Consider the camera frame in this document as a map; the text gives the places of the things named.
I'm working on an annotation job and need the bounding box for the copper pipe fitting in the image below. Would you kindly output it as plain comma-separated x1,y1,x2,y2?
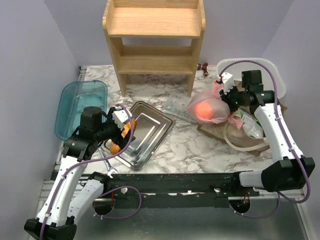
196,62,209,77

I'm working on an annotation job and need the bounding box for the purple cable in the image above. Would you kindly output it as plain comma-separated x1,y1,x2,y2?
39,103,142,240
219,60,312,218

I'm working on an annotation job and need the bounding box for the pink plastic grocery bag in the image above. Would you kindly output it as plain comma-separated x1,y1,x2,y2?
187,82,244,129

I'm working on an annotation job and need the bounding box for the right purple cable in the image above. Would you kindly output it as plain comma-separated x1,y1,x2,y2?
219,60,312,218

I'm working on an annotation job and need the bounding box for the white plastic bin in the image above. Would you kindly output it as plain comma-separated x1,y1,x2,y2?
216,57,286,99

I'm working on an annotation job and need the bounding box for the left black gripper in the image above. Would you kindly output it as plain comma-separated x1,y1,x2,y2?
95,108,136,149

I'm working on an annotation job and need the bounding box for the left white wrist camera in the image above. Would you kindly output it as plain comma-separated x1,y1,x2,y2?
111,106,133,130

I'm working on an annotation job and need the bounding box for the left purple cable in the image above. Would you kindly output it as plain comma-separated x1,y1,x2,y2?
39,103,142,240

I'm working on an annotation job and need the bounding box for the steel combination wrench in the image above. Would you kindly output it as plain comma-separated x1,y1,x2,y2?
97,146,119,178

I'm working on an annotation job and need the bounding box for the clear green snack packet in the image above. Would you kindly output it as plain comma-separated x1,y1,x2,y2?
238,109,268,145

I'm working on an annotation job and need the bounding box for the teal plastic bin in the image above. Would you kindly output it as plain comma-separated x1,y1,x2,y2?
54,80,108,141

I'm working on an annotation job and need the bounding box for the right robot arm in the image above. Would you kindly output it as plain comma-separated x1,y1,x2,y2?
220,70,315,196

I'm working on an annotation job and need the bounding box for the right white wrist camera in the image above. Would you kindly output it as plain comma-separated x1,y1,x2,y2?
217,72,235,95

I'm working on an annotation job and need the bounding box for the toy baguette bread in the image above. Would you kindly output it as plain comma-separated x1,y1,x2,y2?
109,118,137,155

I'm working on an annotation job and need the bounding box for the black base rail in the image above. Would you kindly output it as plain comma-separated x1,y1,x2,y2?
88,172,260,209

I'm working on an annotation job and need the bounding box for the wooden step shelf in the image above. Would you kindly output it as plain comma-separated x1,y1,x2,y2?
102,0,206,96

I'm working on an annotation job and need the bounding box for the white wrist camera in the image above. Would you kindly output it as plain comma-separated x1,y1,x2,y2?
111,106,133,130
217,72,235,95

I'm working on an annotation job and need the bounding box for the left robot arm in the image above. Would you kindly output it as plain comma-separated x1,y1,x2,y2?
24,103,135,240

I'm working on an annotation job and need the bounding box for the metal baking tray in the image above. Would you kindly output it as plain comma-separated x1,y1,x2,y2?
115,101,175,171

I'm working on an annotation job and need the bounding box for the clear plastic screw box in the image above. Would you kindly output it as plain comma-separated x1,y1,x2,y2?
162,93,197,124

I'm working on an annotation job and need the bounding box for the brown burlap tote bag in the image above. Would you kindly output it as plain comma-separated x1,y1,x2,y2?
196,79,288,157

